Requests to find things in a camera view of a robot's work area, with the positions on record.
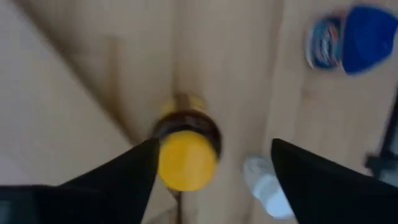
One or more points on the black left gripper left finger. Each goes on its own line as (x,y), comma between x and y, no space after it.
(118,186)

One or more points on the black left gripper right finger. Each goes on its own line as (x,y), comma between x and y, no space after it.
(326,193)

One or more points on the small white-capped bottle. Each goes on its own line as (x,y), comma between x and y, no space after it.
(264,183)

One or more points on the brown bottle with yellow cap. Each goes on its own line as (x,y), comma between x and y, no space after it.
(186,158)

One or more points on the blue cap medicine bottle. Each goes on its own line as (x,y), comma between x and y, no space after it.
(367,40)

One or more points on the wooden shelf with black frame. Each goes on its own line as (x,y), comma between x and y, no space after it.
(381,163)

